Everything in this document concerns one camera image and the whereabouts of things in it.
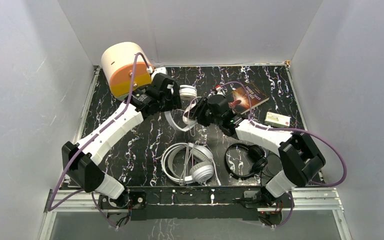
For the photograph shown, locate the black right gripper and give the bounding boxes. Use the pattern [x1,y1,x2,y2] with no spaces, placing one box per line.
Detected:
[184,96,222,128]

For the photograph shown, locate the small white on-ear headphones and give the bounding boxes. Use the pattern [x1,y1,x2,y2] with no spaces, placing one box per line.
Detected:
[164,84,198,132]

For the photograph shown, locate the large white over-ear headphones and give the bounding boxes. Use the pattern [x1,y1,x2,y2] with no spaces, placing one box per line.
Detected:
[161,142,221,186]

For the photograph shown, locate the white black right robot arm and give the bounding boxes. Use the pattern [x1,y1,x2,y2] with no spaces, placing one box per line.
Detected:
[186,94,326,207]

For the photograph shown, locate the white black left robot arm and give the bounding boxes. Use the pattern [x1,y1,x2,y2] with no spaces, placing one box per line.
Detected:
[61,73,182,208]

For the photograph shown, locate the orange brown paperback book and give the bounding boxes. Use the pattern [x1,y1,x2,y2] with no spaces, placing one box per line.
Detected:
[226,83,269,114]

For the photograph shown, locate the pastel mini drawer cabinet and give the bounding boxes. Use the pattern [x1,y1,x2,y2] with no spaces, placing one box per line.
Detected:
[101,42,155,99]

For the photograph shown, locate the small white green box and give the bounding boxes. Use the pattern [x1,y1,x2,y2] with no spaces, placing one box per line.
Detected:
[264,111,291,128]

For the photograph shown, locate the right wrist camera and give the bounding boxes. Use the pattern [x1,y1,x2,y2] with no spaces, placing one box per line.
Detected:
[214,85,226,96]

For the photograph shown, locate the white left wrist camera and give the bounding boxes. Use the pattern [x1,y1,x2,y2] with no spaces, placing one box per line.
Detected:
[151,67,168,80]

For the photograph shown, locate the black wired headphones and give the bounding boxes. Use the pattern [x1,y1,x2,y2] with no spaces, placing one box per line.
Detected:
[223,142,280,181]

